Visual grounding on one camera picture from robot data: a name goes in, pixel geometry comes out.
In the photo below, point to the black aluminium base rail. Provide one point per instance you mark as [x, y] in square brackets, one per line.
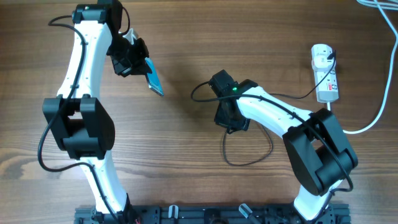
[271, 213]

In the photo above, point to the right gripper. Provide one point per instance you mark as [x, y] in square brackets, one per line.
[220, 119]

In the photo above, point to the white power strip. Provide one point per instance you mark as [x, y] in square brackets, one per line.
[326, 86]

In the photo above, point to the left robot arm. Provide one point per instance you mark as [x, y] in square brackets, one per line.
[76, 118]

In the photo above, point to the white USB charger adapter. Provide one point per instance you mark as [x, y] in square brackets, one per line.
[321, 63]

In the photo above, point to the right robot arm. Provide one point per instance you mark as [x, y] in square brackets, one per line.
[319, 151]

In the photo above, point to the cyan Galaxy smartphone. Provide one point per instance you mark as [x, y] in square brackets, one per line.
[153, 79]

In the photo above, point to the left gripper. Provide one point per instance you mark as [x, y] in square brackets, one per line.
[138, 63]

